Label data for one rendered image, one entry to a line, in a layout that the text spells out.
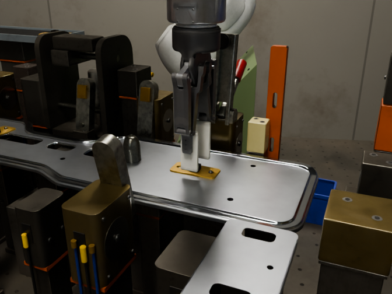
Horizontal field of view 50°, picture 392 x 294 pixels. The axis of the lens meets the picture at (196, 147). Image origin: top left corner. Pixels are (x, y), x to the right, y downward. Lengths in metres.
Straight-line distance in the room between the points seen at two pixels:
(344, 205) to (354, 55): 2.86
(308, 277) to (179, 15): 0.64
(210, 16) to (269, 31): 2.64
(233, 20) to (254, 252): 1.05
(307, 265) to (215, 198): 0.43
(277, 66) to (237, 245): 0.37
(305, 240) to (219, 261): 0.61
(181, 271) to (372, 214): 0.24
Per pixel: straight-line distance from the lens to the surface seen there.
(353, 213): 0.54
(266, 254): 0.55
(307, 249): 1.09
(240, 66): 0.91
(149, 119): 0.91
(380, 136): 0.79
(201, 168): 0.74
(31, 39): 1.23
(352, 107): 3.47
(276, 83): 0.80
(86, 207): 0.56
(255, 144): 0.80
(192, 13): 0.62
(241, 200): 0.65
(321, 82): 3.37
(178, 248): 0.58
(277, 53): 0.79
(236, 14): 1.49
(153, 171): 0.74
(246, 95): 1.33
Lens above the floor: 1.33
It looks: 23 degrees down
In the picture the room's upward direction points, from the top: straight up
